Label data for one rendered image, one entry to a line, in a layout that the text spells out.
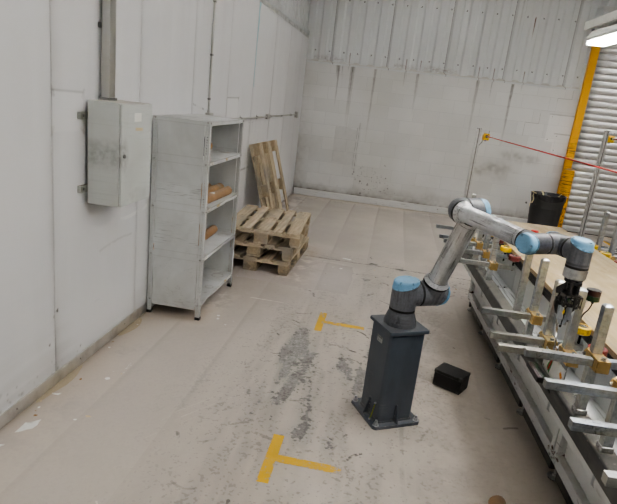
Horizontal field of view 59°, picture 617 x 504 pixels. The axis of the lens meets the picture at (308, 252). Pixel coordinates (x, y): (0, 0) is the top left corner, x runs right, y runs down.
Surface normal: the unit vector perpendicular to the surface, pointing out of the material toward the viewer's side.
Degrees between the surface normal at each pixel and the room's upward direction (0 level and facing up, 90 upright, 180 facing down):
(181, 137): 90
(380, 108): 90
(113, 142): 90
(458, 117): 90
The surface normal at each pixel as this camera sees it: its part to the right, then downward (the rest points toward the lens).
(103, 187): -0.16, 0.26
